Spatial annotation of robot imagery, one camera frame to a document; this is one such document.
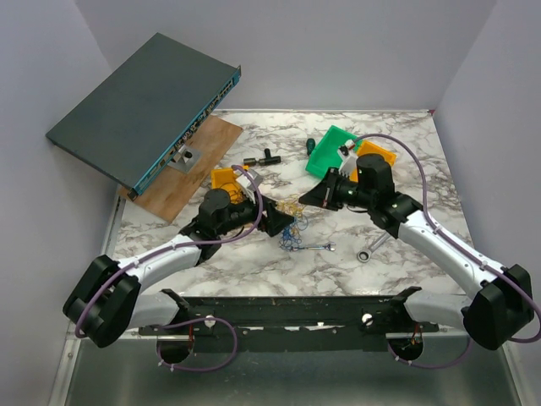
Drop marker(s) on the grey network switch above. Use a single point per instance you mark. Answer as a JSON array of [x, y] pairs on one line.
[[133, 124]]

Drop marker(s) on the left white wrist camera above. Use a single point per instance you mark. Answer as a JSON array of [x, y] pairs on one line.
[[249, 184]]

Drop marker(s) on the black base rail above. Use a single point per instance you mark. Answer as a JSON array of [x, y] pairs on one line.
[[287, 324]]

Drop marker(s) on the yellow bin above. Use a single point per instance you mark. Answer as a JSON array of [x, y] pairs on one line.
[[367, 147], [224, 178]]

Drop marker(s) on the brown wooden board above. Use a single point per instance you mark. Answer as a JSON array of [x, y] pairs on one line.
[[172, 189]]

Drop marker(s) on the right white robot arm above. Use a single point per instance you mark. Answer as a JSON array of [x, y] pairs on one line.
[[497, 301]]

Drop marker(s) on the green handled screwdriver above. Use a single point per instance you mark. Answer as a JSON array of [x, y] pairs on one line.
[[310, 146]]

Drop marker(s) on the yellow bin on right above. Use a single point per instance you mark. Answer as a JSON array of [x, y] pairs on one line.
[[367, 147]]

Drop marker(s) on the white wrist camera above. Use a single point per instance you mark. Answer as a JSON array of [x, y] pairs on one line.
[[249, 184], [349, 158]]

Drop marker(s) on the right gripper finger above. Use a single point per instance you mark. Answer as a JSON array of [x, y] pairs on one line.
[[315, 200], [325, 187]]

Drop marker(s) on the yellow bin on left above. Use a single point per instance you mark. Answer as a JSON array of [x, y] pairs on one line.
[[224, 178]]

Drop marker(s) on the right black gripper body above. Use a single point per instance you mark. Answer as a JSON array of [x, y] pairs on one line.
[[348, 193]]

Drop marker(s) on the ratcheting ring wrench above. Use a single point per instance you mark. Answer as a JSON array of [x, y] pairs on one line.
[[366, 253]]

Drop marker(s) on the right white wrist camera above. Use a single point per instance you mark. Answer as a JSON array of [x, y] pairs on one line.
[[349, 158]]

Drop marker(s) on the small open-end wrench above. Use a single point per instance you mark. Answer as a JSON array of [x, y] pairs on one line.
[[329, 246]]

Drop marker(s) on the metal bracket with knob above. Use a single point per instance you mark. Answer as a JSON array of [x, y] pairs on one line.
[[185, 159]]

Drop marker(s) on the black T pipe fitting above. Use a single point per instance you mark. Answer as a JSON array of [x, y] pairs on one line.
[[266, 160]]

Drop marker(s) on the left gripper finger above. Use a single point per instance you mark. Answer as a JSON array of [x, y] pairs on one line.
[[274, 226], [283, 211]]

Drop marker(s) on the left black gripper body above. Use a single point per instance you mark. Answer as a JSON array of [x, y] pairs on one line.
[[242, 215]]

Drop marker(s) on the green plastic bin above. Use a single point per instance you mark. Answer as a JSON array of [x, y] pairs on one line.
[[325, 154]]

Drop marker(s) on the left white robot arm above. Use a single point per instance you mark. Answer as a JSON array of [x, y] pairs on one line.
[[106, 300]]

